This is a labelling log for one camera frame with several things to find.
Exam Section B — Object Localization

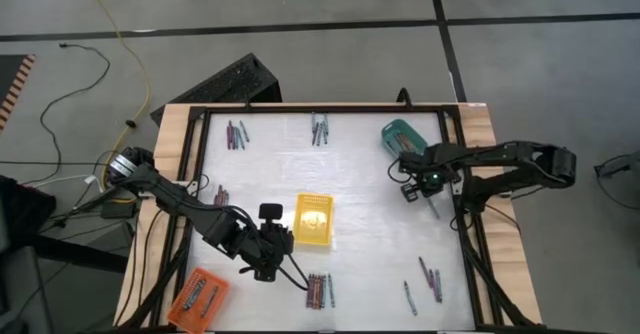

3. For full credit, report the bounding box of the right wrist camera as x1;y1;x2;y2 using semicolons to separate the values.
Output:
399;182;421;204

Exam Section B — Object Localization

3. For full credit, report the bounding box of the orange black striped mat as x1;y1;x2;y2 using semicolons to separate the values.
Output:
0;53;38;131

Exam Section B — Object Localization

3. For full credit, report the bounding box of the thin black floor cable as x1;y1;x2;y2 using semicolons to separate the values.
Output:
38;42;112;185

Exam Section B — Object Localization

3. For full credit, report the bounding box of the orange plastic basket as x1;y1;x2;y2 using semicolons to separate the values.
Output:
166;266;231;334

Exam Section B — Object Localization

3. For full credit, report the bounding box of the white cable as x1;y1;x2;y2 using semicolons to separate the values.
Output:
22;173;101;188

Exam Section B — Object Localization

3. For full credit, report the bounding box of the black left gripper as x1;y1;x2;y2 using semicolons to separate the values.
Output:
232;225;296;283

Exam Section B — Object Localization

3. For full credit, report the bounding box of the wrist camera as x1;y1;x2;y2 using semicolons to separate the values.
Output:
399;182;421;204
258;202;283;230

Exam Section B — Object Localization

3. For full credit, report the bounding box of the teal plastic basket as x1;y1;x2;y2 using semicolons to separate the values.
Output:
380;118;430;161

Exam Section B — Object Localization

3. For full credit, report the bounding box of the black power adapter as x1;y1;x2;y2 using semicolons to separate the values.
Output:
101;201;137;220

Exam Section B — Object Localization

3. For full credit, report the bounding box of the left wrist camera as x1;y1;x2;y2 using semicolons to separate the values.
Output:
258;202;283;230

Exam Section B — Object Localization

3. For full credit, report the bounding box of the yellow plastic basket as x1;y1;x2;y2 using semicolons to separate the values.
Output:
291;192;335;247

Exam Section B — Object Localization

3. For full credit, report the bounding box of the yellow power cord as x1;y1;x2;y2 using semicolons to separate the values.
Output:
74;0;151;180

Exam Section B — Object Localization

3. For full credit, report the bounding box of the black perforated case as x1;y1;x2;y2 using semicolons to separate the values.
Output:
149;52;284;128

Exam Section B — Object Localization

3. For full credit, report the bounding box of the black metal table frame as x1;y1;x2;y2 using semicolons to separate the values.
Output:
117;101;546;334

